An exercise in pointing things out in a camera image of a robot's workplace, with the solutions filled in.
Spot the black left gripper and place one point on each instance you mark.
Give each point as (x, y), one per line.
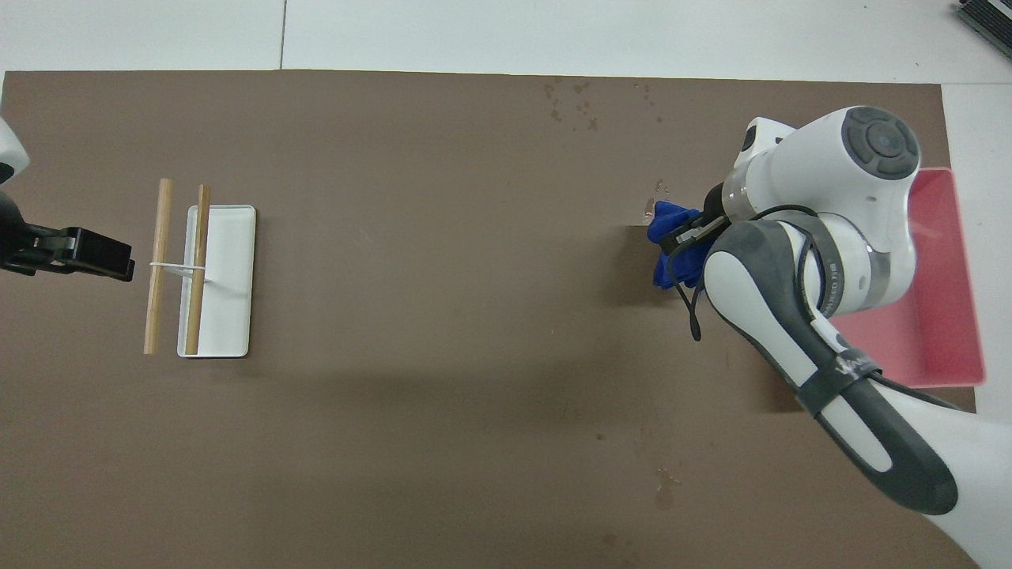
(35, 249)

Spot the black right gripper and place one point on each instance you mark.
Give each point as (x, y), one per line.
(714, 204)

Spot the white rack with wooden bars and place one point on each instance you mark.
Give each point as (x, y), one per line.
(229, 300)

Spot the brown table mat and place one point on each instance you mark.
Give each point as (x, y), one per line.
(395, 435)

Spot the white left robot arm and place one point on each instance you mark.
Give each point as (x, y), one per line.
(9, 150)

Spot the wooden rod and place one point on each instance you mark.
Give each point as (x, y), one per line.
(198, 237)
(160, 229)

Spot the grey ribbed device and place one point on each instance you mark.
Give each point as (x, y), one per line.
(992, 20)

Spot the pink plastic bin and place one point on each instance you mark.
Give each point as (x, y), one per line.
(949, 316)

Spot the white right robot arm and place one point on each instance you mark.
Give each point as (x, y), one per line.
(830, 182)

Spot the blue towel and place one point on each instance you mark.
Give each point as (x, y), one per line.
(664, 217)

